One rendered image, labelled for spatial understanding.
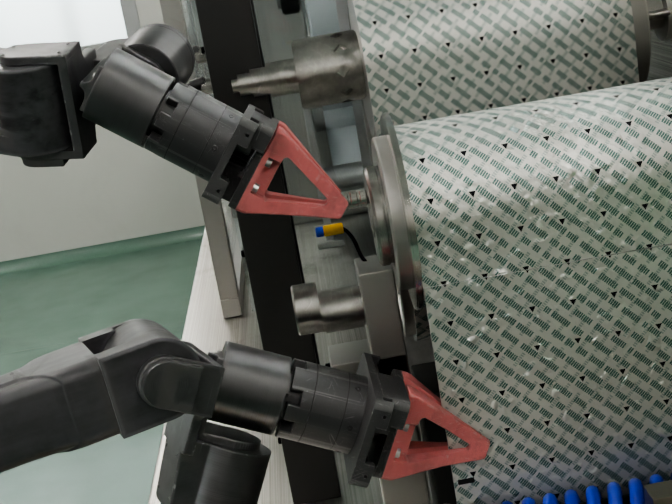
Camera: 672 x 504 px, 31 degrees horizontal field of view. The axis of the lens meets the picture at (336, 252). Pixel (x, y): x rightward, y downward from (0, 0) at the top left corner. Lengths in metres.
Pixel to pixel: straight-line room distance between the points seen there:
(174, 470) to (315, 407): 0.11
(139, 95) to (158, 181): 5.64
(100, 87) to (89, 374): 0.21
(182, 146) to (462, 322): 0.24
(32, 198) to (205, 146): 5.75
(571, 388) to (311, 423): 0.19
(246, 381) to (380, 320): 0.14
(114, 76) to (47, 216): 5.75
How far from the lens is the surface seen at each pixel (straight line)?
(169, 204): 6.54
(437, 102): 1.08
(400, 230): 0.85
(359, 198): 0.91
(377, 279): 0.93
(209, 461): 0.86
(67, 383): 0.81
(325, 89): 1.11
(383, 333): 0.94
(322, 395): 0.85
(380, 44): 1.07
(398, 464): 0.88
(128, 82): 0.89
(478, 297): 0.86
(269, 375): 0.85
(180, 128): 0.89
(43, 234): 6.67
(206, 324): 1.93
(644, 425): 0.93
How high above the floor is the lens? 1.46
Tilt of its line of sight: 15 degrees down
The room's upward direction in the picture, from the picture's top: 10 degrees counter-clockwise
